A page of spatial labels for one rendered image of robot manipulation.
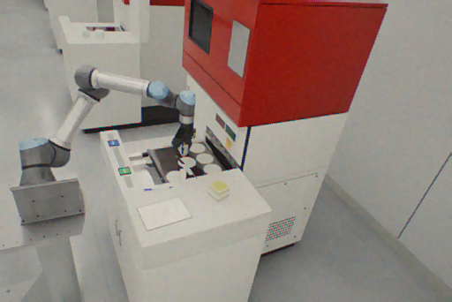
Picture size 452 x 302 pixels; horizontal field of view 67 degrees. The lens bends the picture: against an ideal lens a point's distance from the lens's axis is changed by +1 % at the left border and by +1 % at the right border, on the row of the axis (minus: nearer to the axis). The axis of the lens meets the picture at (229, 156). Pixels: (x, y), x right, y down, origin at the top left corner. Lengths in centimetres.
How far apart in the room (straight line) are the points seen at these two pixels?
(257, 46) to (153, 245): 94
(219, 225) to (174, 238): 21
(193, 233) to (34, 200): 71
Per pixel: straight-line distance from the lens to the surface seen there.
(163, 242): 144
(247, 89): 159
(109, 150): 193
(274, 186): 211
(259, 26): 150
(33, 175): 174
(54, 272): 212
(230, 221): 153
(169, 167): 190
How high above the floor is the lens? 206
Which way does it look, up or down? 35 degrees down
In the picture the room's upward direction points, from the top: 9 degrees clockwise
